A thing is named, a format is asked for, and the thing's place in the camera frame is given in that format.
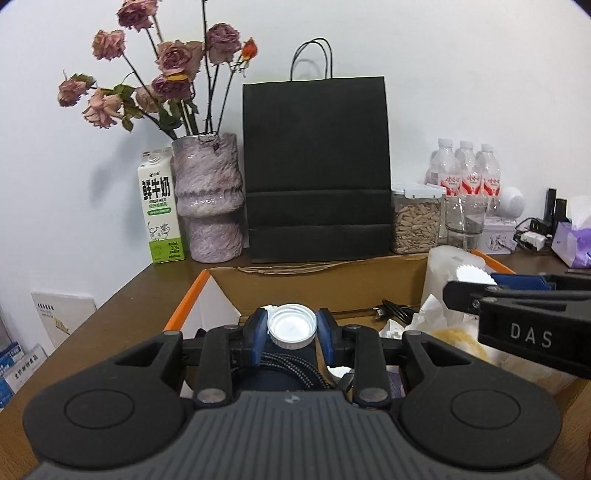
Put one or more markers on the brown wooden desktop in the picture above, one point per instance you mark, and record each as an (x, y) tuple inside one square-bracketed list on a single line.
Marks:
[(129, 304)]

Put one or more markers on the purple tissue box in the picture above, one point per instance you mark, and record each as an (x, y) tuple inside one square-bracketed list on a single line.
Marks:
[(575, 240)]

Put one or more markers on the clear glass cup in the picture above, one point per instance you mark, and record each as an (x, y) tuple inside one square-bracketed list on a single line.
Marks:
[(464, 221)]

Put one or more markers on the white bottle cap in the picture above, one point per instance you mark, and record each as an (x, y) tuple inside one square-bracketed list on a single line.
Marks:
[(292, 325)]

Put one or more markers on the navy fabric pouch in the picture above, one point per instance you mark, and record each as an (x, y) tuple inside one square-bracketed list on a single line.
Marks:
[(277, 369)]

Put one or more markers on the black paper bag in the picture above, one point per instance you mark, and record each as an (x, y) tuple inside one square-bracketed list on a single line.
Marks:
[(318, 175)]

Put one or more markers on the white charger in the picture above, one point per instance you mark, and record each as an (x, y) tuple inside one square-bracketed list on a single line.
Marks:
[(533, 241)]

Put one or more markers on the clear seed container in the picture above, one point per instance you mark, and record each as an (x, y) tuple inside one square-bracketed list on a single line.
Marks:
[(418, 221)]

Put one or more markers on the stack of blue boxes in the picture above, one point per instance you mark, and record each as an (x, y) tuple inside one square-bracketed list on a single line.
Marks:
[(18, 374)]

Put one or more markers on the yellow white plush toy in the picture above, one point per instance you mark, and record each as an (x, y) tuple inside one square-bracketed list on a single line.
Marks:
[(461, 341)]

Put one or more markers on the white tin box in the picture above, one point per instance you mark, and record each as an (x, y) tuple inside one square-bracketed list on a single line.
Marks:
[(496, 237)]

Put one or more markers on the white ridged lid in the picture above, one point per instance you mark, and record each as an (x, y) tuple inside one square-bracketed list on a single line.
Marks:
[(468, 275)]

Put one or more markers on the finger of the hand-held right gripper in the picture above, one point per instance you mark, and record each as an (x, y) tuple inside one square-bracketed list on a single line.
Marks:
[(461, 295), (521, 281)]

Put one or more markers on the dried pink rose bouquet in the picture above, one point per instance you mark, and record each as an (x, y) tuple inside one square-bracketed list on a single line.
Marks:
[(175, 60)]

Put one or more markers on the orange cardboard box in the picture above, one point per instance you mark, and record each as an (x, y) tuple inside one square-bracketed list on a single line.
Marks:
[(323, 286)]

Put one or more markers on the purple knitted cloth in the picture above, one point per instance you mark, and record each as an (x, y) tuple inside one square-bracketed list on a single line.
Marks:
[(397, 383)]

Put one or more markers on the white green milk carton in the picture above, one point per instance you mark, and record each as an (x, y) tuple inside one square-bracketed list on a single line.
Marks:
[(159, 207)]

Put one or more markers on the white tissue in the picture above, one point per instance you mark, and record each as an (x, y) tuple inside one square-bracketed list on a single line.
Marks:
[(425, 318)]

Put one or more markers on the clear water bottle red label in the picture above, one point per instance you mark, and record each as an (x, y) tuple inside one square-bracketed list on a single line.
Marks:
[(468, 173), (490, 175), (445, 170)]

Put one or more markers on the translucent cotton swab container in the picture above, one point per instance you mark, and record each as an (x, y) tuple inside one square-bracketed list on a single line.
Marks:
[(438, 277)]

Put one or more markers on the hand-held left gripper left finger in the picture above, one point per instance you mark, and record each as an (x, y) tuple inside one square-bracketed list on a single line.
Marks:
[(259, 337)]

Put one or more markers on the raffia strands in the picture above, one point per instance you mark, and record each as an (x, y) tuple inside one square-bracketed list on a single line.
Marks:
[(295, 268)]

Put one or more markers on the purple mottled vase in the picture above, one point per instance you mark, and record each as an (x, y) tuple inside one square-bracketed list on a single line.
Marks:
[(207, 194)]

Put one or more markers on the white wall panel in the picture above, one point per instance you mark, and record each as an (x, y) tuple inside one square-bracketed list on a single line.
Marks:
[(64, 318)]

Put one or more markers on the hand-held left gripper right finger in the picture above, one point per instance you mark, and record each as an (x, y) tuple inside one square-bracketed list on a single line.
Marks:
[(325, 337)]

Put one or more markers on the white round device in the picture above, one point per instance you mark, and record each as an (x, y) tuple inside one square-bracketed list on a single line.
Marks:
[(508, 203)]

